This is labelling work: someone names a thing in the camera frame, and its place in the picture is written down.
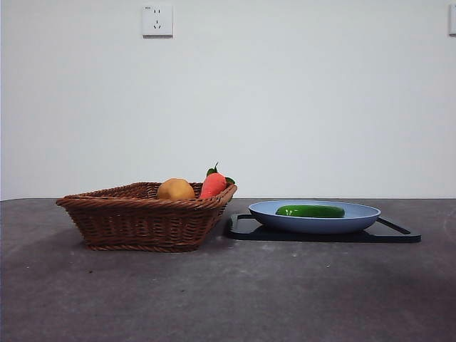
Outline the yellow-brown potato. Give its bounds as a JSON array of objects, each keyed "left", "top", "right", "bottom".
[{"left": 157, "top": 177, "right": 196, "bottom": 200}]

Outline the brown wicker basket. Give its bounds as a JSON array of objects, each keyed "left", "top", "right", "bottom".
[{"left": 56, "top": 182, "right": 238, "bottom": 253}]

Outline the black rectangular tray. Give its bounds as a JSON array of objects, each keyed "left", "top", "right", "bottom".
[{"left": 224, "top": 212, "right": 423, "bottom": 244}]

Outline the blue round plate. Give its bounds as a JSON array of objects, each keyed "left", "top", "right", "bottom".
[{"left": 248, "top": 199, "right": 382, "bottom": 235}]

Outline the green pepper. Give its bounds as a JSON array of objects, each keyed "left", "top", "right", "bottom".
[{"left": 275, "top": 204, "right": 346, "bottom": 219}]

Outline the white wall socket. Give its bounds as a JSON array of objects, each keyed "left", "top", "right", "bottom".
[{"left": 142, "top": 4, "right": 175, "bottom": 38}]

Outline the orange carrot with green leaves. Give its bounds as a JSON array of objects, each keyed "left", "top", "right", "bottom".
[{"left": 199, "top": 162, "right": 237, "bottom": 200}]

